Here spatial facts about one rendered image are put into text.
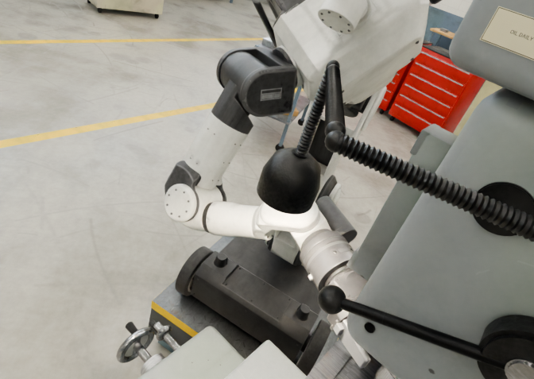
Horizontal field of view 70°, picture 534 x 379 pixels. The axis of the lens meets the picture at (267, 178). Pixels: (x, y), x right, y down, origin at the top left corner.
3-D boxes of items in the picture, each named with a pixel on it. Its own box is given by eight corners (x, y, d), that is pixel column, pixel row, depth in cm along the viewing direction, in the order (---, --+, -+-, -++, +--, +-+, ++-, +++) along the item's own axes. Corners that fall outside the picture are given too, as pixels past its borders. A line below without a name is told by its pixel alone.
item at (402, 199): (346, 265, 51) (421, 129, 40) (359, 253, 54) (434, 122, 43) (371, 285, 49) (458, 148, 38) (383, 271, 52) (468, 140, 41)
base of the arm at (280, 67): (226, 104, 87) (208, 58, 80) (274, 80, 90) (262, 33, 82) (253, 133, 76) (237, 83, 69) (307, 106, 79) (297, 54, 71)
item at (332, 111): (323, 74, 38) (328, 60, 38) (336, 79, 38) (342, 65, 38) (321, 152, 24) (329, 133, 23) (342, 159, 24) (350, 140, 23)
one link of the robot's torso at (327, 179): (287, 185, 139) (338, 60, 118) (330, 209, 135) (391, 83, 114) (269, 200, 126) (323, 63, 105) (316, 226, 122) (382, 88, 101)
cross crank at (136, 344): (106, 357, 109) (109, 333, 103) (142, 334, 118) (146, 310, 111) (139, 401, 102) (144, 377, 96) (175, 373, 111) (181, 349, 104)
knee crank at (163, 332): (142, 328, 129) (145, 318, 126) (157, 319, 133) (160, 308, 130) (184, 377, 119) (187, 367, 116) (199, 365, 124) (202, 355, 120)
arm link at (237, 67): (201, 100, 82) (234, 43, 78) (234, 116, 88) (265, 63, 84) (220, 123, 73) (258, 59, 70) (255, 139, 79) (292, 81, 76)
